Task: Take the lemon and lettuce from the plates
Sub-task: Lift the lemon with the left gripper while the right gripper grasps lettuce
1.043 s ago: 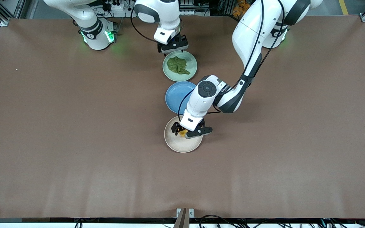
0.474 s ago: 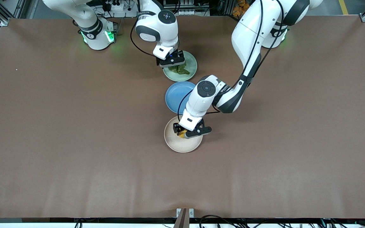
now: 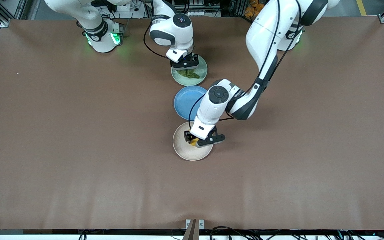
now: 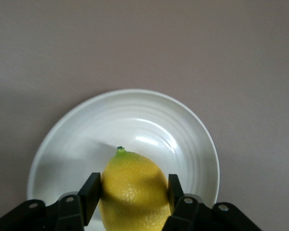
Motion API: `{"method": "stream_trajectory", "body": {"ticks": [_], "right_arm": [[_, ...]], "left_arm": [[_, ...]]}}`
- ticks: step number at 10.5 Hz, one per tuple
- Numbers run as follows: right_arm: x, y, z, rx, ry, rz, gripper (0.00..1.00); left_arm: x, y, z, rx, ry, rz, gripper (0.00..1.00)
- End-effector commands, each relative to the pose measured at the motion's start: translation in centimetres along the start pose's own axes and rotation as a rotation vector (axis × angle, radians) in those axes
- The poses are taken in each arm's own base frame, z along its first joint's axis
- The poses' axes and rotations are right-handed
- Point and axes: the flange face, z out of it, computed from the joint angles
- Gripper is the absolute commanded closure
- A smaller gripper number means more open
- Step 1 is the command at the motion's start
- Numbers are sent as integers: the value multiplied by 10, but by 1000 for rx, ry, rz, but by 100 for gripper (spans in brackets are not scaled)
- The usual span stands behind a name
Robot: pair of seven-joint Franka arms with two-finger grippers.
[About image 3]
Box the white power strip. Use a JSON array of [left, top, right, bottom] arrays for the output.
[[112, 0, 139, 12]]

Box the white table edge bracket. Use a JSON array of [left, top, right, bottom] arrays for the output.
[[185, 219, 205, 230]]

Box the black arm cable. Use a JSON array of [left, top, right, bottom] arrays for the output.
[[143, 22, 172, 60], [188, 0, 301, 122]]

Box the blue plate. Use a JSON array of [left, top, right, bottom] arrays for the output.
[[174, 85, 209, 121]]

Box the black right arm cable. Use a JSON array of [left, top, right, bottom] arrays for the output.
[[143, 22, 172, 60]]

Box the bag of orange fruit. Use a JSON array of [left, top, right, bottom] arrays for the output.
[[244, 0, 266, 19]]

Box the beige plate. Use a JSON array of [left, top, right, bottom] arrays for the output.
[[172, 121, 214, 161]]

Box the green lettuce leaf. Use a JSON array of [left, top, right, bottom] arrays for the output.
[[177, 68, 201, 79]]

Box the light green plate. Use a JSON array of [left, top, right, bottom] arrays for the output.
[[171, 55, 208, 86]]

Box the brown post at table edge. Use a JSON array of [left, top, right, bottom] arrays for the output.
[[183, 219, 197, 240]]

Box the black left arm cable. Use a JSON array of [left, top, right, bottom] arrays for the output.
[[188, 0, 301, 122]]

